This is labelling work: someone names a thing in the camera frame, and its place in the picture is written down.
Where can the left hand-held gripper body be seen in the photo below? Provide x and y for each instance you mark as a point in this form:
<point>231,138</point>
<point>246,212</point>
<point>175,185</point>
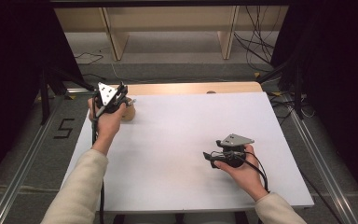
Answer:
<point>107,93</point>

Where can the aluminium floor rail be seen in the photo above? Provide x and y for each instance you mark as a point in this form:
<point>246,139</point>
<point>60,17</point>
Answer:
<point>21,174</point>
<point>323,168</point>

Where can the tan wooden pen cup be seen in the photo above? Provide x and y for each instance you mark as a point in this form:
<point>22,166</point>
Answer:
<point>130,113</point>

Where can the person's left hand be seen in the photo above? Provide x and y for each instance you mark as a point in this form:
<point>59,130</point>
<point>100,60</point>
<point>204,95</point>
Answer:
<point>107,127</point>

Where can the black tripod stand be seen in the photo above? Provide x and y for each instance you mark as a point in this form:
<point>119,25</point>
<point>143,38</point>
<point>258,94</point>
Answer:
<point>45,99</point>

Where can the black curtain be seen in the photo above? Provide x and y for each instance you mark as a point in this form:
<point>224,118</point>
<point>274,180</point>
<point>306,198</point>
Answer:
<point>12,62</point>
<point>338,77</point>

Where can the person's right hand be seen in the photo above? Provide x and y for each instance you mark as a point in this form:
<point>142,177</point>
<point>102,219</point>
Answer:
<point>248,177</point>

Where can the black metal stand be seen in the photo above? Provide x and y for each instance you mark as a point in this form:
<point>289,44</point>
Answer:
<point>297,90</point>

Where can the beige wooden desk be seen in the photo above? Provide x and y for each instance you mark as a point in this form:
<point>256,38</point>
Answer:
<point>167,18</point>

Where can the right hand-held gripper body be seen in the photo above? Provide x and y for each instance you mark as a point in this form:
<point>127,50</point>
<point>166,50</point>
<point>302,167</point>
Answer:
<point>236,140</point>

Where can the white table cover sheet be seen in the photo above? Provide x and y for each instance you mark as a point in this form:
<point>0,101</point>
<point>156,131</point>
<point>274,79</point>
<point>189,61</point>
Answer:
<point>174,130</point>

